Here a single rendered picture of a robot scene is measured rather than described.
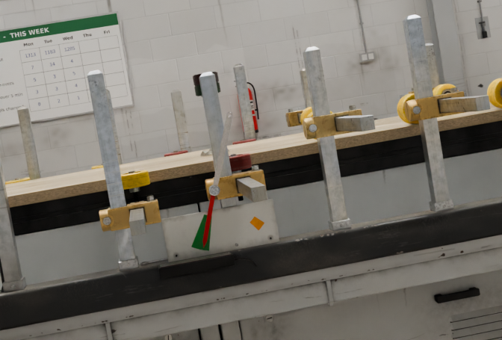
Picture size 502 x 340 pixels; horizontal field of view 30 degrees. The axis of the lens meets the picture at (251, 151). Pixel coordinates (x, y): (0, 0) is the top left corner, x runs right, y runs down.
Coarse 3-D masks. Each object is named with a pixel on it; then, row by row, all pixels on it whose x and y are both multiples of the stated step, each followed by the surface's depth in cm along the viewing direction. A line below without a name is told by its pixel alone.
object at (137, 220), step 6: (132, 210) 211; (138, 210) 208; (132, 216) 197; (138, 216) 195; (144, 216) 209; (132, 222) 188; (138, 222) 188; (144, 222) 192; (132, 228) 188; (138, 228) 188; (144, 228) 188; (132, 234) 188; (138, 234) 188
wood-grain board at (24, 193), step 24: (384, 120) 296; (456, 120) 242; (480, 120) 243; (240, 144) 300; (264, 144) 272; (288, 144) 250; (312, 144) 238; (336, 144) 239; (360, 144) 240; (120, 168) 275; (144, 168) 252; (168, 168) 234; (192, 168) 235; (24, 192) 235; (48, 192) 231; (72, 192) 231
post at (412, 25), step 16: (416, 16) 219; (416, 32) 219; (416, 48) 219; (416, 64) 220; (416, 80) 220; (416, 96) 222; (432, 128) 221; (432, 144) 221; (432, 160) 221; (432, 176) 221; (432, 192) 223; (448, 192) 222
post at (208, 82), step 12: (204, 72) 215; (204, 84) 214; (216, 84) 214; (204, 96) 214; (216, 96) 214; (204, 108) 217; (216, 108) 214; (216, 120) 214; (216, 132) 215; (216, 144) 215; (216, 156) 215; (228, 156) 215; (228, 168) 215; (228, 204) 215
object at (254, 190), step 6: (240, 180) 209; (246, 180) 207; (252, 180) 204; (240, 186) 209; (246, 186) 196; (252, 186) 189; (258, 186) 187; (264, 186) 187; (240, 192) 211; (246, 192) 198; (252, 192) 187; (258, 192) 187; (264, 192) 187; (252, 198) 187; (258, 198) 187; (264, 198) 187
